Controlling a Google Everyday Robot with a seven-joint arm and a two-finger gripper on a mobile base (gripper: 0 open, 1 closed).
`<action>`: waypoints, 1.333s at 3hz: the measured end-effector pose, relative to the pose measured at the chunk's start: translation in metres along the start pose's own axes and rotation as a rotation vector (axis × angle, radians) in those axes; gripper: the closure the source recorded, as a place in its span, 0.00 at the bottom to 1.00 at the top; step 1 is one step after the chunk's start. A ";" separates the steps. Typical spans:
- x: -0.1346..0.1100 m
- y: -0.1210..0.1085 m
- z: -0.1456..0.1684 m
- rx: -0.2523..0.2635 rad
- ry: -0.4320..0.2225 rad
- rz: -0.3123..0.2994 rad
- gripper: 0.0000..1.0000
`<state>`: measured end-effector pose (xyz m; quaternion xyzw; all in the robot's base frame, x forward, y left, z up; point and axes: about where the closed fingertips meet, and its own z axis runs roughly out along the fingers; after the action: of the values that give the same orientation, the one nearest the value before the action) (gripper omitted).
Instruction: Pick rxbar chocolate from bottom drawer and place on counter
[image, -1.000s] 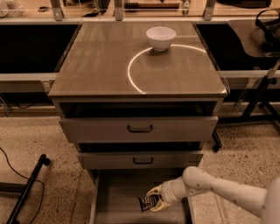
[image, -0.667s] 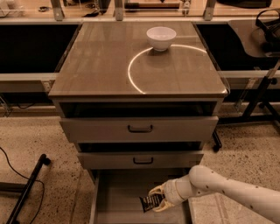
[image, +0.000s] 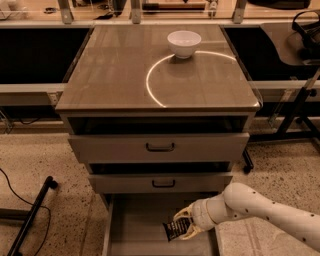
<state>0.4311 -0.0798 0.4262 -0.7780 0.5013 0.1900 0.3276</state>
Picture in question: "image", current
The wooden drawer cabinet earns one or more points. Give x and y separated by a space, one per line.
128 82

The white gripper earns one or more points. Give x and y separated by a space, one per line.
199 216

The top drawer with handle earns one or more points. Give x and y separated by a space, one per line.
224 147

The dark rxbar chocolate bar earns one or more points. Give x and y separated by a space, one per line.
180 228

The middle drawer with handle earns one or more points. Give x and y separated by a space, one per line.
159 183

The drawer with handle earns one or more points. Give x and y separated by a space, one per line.
224 147
159 183

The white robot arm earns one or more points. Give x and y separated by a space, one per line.
239 201

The open bottom drawer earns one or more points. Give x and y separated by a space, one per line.
135 227

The black metal stand leg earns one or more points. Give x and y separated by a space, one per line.
26 216

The white ceramic bowl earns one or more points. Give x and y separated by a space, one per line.
183 44

